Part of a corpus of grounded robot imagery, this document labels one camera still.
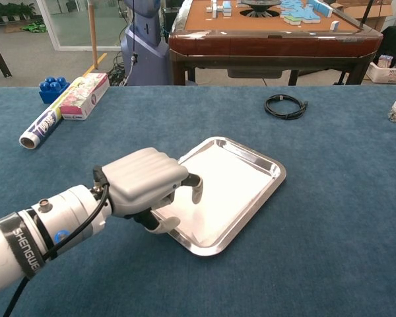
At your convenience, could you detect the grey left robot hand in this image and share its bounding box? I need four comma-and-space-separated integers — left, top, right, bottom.
100, 147, 204, 234

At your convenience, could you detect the white paper sheet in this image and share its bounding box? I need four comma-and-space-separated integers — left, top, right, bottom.
151, 151, 273, 248

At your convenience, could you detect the floral pink white carton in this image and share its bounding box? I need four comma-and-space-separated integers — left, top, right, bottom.
59, 73, 110, 121

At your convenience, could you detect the cling wrap roll blue print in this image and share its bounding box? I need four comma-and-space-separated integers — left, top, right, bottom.
18, 77, 86, 150

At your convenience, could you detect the blue toy building brick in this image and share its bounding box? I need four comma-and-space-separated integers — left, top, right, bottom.
38, 76, 71, 104

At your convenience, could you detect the purple blue machine base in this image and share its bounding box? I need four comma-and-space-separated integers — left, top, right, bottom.
120, 0, 170, 86

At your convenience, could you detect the silver metal tray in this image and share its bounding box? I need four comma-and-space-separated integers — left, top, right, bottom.
134, 136, 287, 257

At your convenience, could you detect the wooden pole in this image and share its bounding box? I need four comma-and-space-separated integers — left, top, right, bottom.
87, 0, 99, 70

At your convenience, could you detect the brown mahjong table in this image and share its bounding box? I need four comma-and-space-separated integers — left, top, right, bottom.
168, 0, 383, 86

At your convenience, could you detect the green item on floor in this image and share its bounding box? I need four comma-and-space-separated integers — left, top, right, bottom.
22, 20, 48, 33

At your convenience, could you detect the small mahjong tile stack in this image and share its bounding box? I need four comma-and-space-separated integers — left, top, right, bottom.
207, 0, 234, 18

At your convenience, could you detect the black mahjong table dial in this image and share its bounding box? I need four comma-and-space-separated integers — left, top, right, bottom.
239, 0, 282, 17

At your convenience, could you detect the row of potted plants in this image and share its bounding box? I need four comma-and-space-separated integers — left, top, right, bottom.
0, 2, 36, 23

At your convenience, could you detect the large mahjong tile pile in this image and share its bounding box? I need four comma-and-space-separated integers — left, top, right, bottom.
279, 0, 334, 26

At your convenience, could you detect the white plastic crate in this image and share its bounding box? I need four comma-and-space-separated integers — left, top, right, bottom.
366, 61, 396, 85

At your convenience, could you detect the thin black pole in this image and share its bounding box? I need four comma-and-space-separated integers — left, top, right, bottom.
359, 0, 374, 29

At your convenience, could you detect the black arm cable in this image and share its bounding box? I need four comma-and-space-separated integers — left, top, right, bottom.
3, 166, 110, 317

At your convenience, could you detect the tangle of floor cables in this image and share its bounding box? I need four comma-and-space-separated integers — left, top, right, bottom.
107, 52, 129, 86

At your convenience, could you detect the hanging cable with connector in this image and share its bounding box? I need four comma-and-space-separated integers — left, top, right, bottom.
129, 0, 139, 64

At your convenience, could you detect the black printed arm strap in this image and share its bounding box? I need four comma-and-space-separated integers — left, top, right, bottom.
0, 213, 59, 278

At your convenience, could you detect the black coiled cable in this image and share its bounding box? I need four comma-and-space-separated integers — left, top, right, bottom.
264, 94, 309, 120

